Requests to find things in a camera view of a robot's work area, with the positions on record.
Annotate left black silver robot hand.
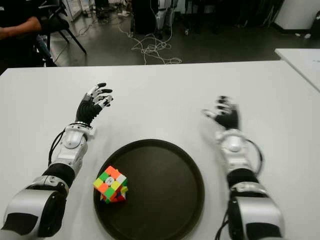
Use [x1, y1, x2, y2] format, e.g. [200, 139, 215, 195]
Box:
[75, 82, 115, 128]

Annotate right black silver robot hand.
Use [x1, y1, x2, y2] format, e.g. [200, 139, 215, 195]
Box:
[201, 95, 241, 132]

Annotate multicoloured Rubik's cube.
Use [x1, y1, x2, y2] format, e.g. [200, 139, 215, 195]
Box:
[92, 165, 129, 205]

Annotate dark brown round plate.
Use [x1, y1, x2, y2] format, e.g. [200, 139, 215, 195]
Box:
[93, 139, 206, 240]

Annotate white side table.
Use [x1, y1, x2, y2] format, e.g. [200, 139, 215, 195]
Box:
[274, 48, 320, 92]

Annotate black metal chair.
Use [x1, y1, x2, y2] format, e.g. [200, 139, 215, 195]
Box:
[37, 0, 87, 67]

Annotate seated person in black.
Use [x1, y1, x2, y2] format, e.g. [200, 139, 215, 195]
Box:
[0, 0, 57, 73]

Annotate white display cabinet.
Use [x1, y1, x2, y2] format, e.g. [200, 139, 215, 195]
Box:
[64, 0, 83, 22]

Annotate black floor cabinet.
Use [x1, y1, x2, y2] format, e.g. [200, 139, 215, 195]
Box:
[131, 0, 159, 35]

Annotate white humanoid robot legs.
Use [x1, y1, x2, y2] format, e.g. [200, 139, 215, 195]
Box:
[154, 0, 177, 38]

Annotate tangled white floor cable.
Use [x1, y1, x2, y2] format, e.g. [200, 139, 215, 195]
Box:
[118, 24, 182, 65]

